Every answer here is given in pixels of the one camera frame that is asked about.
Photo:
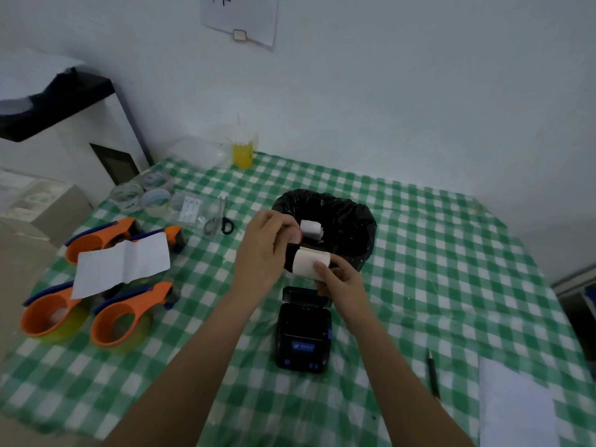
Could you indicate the person's left hand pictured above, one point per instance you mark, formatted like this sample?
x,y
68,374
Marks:
x,y
258,256

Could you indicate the person's right hand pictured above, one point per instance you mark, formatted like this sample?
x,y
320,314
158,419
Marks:
x,y
347,288

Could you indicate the person's left thumb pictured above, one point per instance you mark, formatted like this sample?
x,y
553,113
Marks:
x,y
287,237

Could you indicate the person's right thumb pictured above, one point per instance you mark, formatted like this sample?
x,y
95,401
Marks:
x,y
325,276

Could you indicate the white thermal paper roll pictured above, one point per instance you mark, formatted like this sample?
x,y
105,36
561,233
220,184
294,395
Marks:
x,y
307,261

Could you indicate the person's right forearm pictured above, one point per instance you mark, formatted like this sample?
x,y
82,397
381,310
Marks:
x,y
400,391

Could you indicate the person's left forearm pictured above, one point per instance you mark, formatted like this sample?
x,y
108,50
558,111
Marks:
x,y
186,372

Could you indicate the small white paper roll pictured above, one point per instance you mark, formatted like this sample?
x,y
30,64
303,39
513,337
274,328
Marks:
x,y
312,229

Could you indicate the black bin with bag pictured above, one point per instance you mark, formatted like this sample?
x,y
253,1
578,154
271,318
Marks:
x,y
347,228

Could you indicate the black label printer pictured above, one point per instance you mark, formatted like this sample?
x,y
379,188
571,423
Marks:
x,y
302,335

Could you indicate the yellow drink cup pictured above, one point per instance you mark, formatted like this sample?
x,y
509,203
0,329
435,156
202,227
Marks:
x,y
243,153

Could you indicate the green checked tablecloth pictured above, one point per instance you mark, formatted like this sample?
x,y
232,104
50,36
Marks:
x,y
419,293

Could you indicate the clear plastic bag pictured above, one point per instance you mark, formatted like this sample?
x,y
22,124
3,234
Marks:
x,y
191,209

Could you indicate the orange tape dispenser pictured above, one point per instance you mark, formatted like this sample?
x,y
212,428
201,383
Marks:
x,y
46,316
105,235
176,236
123,316

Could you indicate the clear plastic container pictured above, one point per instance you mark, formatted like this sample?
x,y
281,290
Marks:
x,y
198,151

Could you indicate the clear tape roll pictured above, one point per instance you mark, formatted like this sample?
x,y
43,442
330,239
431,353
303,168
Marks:
x,y
125,196
156,180
156,202

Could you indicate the black pen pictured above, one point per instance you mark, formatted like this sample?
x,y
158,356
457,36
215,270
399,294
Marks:
x,y
434,374

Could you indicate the creased white paper sheet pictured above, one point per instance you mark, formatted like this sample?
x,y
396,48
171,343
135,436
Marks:
x,y
121,265

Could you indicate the flat white paper sheet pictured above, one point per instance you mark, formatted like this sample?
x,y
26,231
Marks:
x,y
517,405

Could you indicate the white cabinet with black top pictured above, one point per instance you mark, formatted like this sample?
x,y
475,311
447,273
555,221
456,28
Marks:
x,y
70,130

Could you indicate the cardboard box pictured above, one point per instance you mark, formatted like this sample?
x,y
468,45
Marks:
x,y
42,204

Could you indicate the white paper wall notice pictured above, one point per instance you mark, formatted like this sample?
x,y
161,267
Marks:
x,y
251,18

